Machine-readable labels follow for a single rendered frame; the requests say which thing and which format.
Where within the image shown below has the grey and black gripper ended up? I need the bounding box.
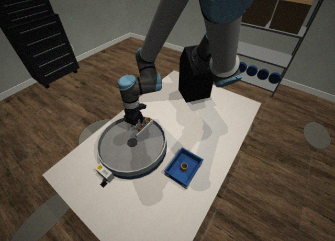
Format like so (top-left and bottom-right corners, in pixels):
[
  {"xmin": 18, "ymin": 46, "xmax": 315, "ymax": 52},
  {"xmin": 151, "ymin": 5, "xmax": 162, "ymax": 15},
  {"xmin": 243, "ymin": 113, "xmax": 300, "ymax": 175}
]
[{"xmin": 124, "ymin": 107, "xmax": 143, "ymax": 129}]

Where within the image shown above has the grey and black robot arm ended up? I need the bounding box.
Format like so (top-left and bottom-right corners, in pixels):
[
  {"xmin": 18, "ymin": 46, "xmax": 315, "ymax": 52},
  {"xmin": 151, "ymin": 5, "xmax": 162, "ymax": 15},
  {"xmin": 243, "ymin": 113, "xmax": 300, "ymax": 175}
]
[{"xmin": 118, "ymin": 0, "xmax": 253, "ymax": 111}]

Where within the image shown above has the blue open crate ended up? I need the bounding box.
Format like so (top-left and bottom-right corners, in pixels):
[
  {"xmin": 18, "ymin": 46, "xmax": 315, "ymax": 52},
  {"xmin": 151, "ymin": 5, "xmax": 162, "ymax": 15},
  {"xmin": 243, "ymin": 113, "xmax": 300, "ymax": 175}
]
[{"xmin": 164, "ymin": 148, "xmax": 203, "ymax": 189}]

